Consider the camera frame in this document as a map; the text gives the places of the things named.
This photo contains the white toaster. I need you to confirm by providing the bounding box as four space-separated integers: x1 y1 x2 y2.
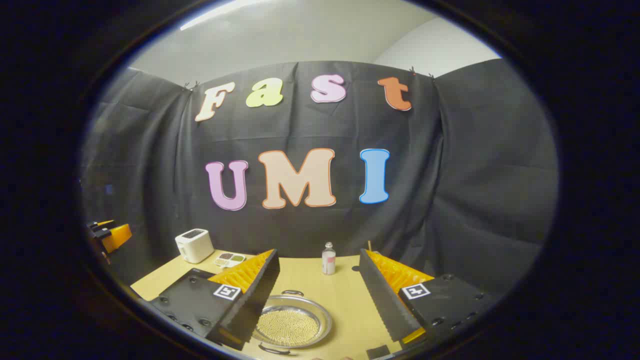
175 228 215 264

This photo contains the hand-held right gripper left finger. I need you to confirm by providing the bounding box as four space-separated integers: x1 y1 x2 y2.
150 249 280 351

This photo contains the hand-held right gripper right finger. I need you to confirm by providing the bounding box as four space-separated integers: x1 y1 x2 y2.
359 249 493 346

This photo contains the white divided dish with beans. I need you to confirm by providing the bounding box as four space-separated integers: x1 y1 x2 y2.
214 251 247 268

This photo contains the clear bottle with pink label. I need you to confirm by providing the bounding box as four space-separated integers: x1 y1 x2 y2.
321 242 337 276

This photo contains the steel pot with black handles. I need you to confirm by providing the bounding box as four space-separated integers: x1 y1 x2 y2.
252 289 333 356

